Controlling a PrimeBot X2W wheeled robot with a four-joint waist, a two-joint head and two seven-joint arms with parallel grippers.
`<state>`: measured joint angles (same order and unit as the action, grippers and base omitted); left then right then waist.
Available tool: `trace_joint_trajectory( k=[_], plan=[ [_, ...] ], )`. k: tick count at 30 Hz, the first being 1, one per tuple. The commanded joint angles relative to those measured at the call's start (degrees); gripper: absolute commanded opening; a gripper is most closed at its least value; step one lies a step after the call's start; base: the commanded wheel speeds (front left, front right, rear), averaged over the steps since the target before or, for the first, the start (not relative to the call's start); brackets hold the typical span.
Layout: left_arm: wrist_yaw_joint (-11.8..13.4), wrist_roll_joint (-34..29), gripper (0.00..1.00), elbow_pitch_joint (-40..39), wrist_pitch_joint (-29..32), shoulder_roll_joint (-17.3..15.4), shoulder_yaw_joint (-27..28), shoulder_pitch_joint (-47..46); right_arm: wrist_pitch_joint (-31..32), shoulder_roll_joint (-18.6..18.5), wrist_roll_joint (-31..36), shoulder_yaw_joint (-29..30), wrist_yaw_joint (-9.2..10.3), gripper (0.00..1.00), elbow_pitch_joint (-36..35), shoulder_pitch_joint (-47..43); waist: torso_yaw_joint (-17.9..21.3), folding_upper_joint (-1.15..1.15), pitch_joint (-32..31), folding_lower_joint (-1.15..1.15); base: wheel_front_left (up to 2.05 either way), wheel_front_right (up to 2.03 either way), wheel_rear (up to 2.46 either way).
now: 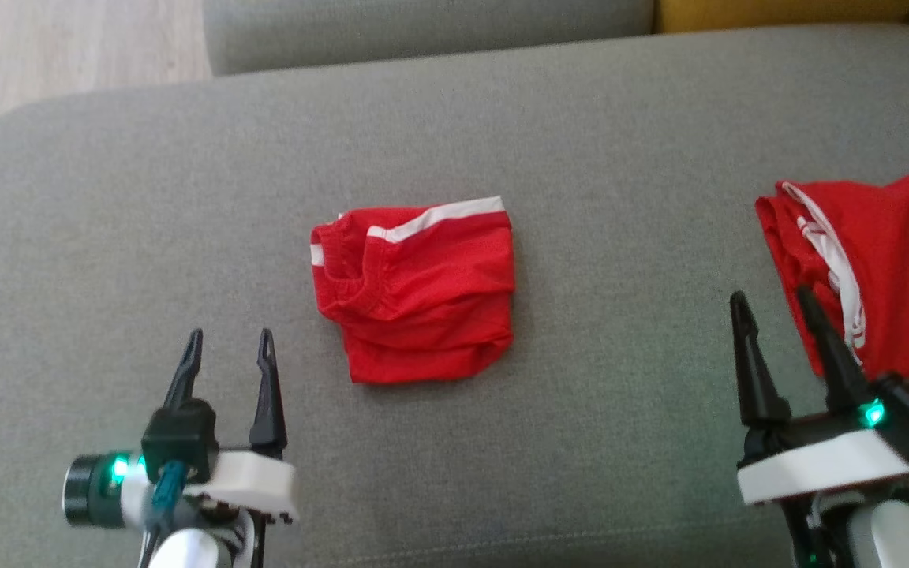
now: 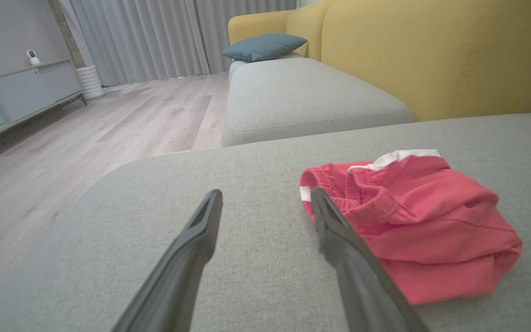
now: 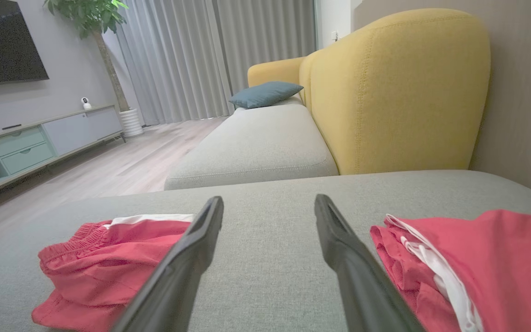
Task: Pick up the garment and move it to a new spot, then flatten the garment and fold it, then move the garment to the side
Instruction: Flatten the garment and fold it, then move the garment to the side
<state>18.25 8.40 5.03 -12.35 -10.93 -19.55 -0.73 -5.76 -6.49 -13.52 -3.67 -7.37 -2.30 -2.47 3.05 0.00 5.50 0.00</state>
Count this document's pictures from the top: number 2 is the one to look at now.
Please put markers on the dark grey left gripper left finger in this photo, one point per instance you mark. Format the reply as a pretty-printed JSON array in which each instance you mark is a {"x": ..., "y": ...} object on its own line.
[{"x": 178, "y": 272}]

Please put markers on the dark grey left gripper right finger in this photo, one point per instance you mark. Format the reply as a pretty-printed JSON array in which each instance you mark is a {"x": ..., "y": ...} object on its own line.
[{"x": 362, "y": 281}]

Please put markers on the red shorts with white stripe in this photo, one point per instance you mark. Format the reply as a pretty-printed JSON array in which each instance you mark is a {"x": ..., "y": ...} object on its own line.
[{"x": 431, "y": 230}]

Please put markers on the large grey sofa seat cushion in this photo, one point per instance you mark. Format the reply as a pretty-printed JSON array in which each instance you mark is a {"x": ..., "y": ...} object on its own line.
[{"x": 247, "y": 170}]

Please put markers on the small grey sofa seat cushion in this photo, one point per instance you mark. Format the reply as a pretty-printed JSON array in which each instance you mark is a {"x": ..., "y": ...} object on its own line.
[{"x": 302, "y": 97}]

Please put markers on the white ribbed cylinder appliance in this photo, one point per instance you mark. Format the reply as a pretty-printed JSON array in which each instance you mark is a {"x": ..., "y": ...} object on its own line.
[{"x": 91, "y": 82}]

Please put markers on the grey and mint TV cabinet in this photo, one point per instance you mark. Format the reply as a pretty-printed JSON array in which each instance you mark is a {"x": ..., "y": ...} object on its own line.
[{"x": 26, "y": 97}]

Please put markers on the grey pleated curtain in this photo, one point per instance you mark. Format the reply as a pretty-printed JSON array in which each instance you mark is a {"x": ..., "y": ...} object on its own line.
[{"x": 155, "y": 37}]

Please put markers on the large yellow sofa back cushion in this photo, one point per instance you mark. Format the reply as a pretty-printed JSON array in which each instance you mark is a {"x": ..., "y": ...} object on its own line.
[{"x": 440, "y": 55}]

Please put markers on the teal throw pillow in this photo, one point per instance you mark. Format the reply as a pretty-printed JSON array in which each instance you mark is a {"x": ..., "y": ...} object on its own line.
[{"x": 265, "y": 46}]

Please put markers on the yellow sofa end cushion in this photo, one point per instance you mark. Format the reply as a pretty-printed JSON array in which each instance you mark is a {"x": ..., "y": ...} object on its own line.
[{"x": 256, "y": 25}]

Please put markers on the small yellow sofa back cushion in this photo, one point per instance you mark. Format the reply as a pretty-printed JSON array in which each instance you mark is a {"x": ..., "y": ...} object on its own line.
[{"x": 307, "y": 27}]

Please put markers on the small white security camera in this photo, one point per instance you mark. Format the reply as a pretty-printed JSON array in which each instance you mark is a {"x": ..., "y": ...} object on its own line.
[{"x": 33, "y": 56}]

